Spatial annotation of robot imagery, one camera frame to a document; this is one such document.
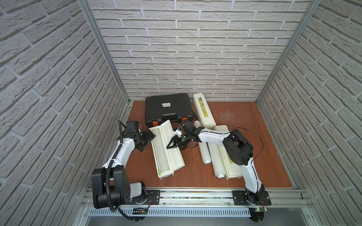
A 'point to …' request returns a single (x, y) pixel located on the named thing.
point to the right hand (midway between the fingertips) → (171, 148)
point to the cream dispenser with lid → (167, 160)
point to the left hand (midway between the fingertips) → (153, 136)
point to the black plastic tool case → (176, 108)
